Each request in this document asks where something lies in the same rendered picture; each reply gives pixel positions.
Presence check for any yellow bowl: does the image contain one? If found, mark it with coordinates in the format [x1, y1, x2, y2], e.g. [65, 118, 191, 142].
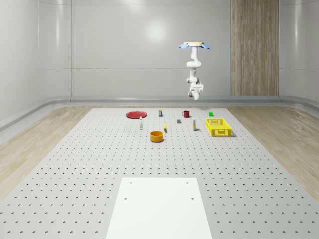
[150, 130, 164, 143]

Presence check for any yellow basket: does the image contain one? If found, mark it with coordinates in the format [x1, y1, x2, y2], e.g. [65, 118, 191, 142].
[205, 118, 232, 137]

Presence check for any red plate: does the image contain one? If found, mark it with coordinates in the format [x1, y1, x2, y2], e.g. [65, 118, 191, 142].
[126, 111, 148, 120]

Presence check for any drone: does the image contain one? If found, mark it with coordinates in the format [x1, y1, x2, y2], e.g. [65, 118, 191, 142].
[178, 42, 210, 50]

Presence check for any white board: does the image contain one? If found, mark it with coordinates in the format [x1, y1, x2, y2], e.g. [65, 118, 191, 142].
[105, 177, 213, 239]

